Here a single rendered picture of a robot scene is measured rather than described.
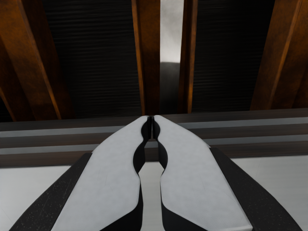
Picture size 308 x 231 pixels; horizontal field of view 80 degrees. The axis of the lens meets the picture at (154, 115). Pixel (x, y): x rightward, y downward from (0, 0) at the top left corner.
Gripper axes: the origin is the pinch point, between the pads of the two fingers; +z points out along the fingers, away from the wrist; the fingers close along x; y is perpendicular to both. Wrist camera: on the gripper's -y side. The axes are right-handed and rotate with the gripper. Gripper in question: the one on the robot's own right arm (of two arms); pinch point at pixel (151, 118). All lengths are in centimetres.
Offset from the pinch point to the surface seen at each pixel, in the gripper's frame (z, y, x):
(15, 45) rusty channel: 19.6, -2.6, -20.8
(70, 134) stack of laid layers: 4.4, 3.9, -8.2
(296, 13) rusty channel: 15.2, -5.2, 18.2
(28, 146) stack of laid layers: 2.7, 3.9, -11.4
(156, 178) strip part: 0.8, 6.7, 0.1
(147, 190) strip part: 0.8, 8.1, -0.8
